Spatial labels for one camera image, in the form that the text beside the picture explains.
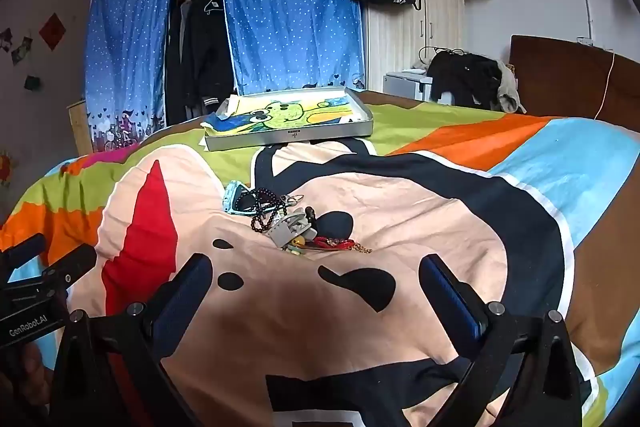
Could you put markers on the hanging dark clothes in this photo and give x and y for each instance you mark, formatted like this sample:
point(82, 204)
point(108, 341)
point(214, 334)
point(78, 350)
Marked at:
point(200, 47)

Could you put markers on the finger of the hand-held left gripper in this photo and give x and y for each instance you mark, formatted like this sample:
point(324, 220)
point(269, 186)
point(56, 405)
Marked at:
point(22, 249)
point(65, 269)

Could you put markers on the black jacket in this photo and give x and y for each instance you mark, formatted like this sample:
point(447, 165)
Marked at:
point(465, 79)

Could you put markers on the grey metal tray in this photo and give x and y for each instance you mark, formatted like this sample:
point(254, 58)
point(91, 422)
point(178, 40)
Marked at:
point(300, 134)

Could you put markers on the brown headboard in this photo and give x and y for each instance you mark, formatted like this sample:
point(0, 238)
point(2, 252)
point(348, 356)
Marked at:
point(560, 77)

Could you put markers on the red diamond paper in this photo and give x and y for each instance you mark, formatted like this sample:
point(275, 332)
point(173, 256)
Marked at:
point(52, 31)

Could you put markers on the white storage box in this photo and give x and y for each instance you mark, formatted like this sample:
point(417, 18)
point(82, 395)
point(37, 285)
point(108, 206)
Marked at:
point(402, 84)

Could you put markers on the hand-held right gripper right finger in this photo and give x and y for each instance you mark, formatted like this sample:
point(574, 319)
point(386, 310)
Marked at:
point(450, 294)

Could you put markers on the blue dotted curtain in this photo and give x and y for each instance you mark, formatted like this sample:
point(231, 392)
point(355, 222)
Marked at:
point(125, 57)
point(295, 17)

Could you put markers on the yellow and green bead ornament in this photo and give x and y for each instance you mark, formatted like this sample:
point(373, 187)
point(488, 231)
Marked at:
point(296, 246)

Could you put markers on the person's left hand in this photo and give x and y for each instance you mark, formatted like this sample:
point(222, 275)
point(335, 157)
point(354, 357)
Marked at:
point(20, 372)

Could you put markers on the grey hair clip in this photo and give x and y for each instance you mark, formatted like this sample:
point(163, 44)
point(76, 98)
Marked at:
point(282, 229)

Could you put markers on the cartoon printed blanket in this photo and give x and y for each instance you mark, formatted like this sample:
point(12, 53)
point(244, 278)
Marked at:
point(400, 187)

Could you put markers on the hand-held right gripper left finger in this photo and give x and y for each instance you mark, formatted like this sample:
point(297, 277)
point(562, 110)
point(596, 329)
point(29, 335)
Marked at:
point(187, 297)

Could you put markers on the green wall photo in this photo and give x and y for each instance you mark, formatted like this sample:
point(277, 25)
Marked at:
point(33, 83)

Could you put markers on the small black clip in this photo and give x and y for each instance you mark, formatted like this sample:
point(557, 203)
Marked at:
point(310, 214)

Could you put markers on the dark wall photo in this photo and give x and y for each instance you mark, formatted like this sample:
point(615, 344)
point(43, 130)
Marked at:
point(21, 52)
point(5, 39)

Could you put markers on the blue child's watch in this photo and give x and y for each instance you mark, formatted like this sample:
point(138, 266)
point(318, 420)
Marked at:
point(235, 199)

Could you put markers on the beige garment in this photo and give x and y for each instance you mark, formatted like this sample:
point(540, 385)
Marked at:
point(510, 92)

